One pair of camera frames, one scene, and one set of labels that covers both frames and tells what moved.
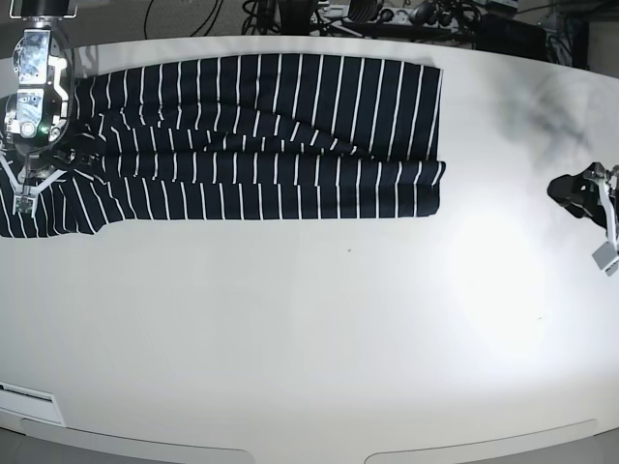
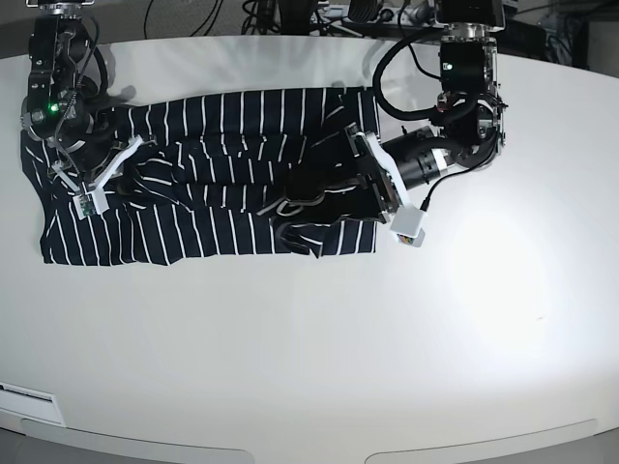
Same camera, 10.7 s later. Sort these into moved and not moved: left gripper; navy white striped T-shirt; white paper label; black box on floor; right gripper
Moved: navy white striped T-shirt; left gripper; right gripper
Not moved: black box on floor; white paper label
